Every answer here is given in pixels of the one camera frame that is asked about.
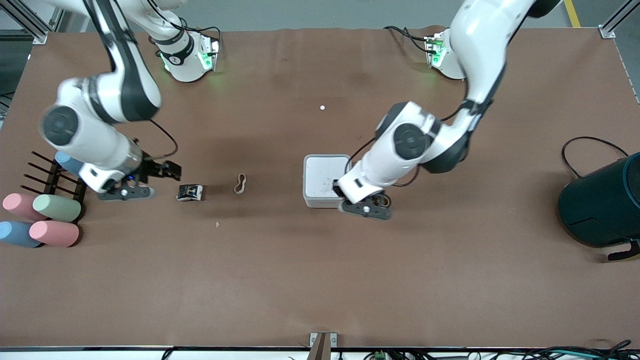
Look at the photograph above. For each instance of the brown table cover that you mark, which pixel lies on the brown table cover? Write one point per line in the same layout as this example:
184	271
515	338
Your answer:
320	280

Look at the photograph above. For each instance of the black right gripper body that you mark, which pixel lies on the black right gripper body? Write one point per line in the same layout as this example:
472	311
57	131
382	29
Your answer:
151	170

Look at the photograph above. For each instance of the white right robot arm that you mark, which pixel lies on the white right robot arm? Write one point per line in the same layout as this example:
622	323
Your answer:
85	140

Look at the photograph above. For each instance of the blue cup with dark rim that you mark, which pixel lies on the blue cup with dark rim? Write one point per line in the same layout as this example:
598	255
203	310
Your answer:
67	162

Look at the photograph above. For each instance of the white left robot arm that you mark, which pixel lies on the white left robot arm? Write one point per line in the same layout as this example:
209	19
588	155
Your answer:
400	165

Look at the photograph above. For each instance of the green-lit right base connector plate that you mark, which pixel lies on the green-lit right base connector plate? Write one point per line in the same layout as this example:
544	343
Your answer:
207	57

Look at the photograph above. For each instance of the large dark teal bin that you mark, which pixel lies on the large dark teal bin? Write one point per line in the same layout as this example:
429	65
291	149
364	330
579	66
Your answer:
600	205

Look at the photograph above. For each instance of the green plastic cup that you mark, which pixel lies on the green plastic cup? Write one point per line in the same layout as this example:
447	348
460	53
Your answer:
57	208

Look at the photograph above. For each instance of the blue plastic cup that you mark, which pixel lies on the blue plastic cup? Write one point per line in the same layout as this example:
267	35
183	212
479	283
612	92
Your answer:
15	234

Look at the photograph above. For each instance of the tan rubber band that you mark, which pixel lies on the tan rubber band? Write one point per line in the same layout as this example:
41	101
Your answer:
242	175

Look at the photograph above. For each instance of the small white trash bin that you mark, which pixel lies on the small white trash bin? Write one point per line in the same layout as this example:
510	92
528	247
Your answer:
320	175

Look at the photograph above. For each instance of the green-lit left base connector plate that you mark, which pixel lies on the green-lit left base connector plate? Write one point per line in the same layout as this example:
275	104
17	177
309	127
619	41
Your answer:
436	55

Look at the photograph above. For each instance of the aluminium frame post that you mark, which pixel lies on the aluminium frame post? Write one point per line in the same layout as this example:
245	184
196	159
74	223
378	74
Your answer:
607	30
30	27

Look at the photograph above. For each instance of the pink plastic cup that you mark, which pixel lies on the pink plastic cup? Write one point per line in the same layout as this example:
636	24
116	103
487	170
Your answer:
17	204
54	233

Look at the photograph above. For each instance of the green-lit base connector plate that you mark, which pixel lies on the green-lit base connector plate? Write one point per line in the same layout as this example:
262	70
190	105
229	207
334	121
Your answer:
207	57
436	55

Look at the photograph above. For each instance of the black trash piece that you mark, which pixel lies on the black trash piece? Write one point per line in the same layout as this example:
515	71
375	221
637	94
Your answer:
190	192

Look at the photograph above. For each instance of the black teal bin foot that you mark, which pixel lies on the black teal bin foot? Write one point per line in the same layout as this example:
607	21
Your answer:
622	255

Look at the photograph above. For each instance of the black cup drying rack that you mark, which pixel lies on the black cup drying rack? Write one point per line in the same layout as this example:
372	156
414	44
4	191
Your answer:
52	182

